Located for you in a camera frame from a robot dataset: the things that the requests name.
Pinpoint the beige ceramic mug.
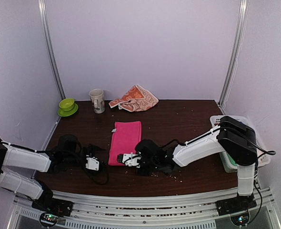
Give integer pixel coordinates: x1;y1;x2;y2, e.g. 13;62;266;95
89;89;105;114

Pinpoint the aluminium frame post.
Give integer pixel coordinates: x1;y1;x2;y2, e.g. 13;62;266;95
218;0;249;110
38;0;66;99

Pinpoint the green plastic bowl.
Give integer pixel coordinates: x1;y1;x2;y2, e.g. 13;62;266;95
59;98;75;112

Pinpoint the right aluminium frame post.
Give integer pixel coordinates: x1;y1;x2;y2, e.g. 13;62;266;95
218;0;249;110

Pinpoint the white plastic basket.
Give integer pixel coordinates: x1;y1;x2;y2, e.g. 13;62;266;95
210;115;271;173

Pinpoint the green rolled towel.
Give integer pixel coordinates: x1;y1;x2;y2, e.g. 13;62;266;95
227;154;237;167

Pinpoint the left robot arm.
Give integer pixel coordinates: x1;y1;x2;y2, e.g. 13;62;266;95
0;134;107;216

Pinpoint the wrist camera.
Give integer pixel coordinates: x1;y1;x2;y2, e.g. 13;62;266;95
85;157;100;171
116;139;160;167

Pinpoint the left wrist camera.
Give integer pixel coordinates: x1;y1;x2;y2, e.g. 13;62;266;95
85;157;100;171

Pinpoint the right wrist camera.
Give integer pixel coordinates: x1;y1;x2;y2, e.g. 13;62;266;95
116;139;160;167

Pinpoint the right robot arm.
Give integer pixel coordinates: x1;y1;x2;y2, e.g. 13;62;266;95
135;116;258;214

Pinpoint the left aluminium frame post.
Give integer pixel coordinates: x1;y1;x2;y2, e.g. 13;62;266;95
38;0;66;99

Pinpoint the green plastic plate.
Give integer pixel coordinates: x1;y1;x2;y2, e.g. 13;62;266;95
58;104;79;117

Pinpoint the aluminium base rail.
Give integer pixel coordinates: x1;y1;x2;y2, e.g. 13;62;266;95
5;188;281;229

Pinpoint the pink microfiber towel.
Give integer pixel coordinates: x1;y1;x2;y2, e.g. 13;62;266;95
108;121;141;166

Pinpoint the orange patterned towel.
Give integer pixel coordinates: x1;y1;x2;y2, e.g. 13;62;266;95
109;84;159;112

